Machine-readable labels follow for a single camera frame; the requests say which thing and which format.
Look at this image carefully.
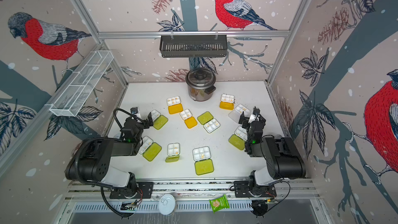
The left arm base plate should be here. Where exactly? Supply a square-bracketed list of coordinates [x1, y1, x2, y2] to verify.
[109, 181, 154, 200]

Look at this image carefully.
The yellow pillbox back right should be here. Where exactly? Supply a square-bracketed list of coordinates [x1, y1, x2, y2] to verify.
[219, 93, 235, 111]

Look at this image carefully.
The yellow pillbox back left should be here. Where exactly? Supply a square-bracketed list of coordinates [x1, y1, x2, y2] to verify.
[166, 96, 183, 115]

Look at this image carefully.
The yellow pillbox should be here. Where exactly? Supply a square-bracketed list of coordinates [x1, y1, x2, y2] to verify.
[166, 96, 183, 115]
[219, 93, 235, 111]
[179, 110, 198, 129]

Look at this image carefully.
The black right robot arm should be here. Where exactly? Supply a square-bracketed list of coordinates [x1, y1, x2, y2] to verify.
[233, 107, 306, 198]

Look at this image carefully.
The yellow pillbox centre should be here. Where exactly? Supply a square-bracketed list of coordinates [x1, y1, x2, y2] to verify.
[179, 110, 198, 129]

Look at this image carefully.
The clear white pillbox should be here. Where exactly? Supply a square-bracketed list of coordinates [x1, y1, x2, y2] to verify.
[228, 104, 251, 123]

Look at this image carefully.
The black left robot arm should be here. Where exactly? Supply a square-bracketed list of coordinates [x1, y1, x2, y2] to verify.
[65, 114, 153, 199]

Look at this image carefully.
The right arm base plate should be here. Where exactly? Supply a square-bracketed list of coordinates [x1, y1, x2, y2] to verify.
[230, 180, 277, 198]

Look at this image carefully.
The small green pillbox front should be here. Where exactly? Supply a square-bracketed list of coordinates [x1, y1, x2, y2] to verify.
[165, 143, 180, 163]

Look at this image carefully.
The green snack packet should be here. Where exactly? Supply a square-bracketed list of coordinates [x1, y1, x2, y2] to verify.
[209, 195, 230, 213]

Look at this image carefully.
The white round lid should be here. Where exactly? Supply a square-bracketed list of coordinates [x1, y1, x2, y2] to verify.
[158, 194, 177, 216]

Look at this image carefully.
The silver rice cooker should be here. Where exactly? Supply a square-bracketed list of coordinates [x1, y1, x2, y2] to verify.
[186, 67, 216, 102]

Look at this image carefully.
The white wire mesh shelf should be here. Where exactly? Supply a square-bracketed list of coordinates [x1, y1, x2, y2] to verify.
[49, 50, 114, 117]

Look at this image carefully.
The black hanging wire basket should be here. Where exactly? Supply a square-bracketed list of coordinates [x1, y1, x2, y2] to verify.
[160, 35, 228, 58]

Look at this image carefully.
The large green pillbox front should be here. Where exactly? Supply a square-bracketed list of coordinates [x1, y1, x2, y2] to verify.
[192, 146, 214, 176]

